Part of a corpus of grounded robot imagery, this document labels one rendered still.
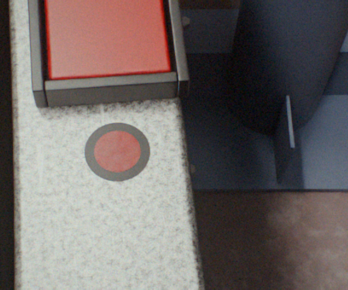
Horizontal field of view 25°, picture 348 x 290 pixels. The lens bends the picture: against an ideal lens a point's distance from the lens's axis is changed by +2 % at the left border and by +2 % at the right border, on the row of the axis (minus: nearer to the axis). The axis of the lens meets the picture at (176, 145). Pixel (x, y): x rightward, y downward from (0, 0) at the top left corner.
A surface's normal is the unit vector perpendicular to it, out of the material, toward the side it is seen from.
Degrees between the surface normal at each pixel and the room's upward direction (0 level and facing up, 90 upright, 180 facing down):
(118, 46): 0
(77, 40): 0
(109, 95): 90
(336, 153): 0
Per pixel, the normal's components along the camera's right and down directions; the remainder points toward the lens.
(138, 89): 0.11, 0.89
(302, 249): 0.04, -0.45
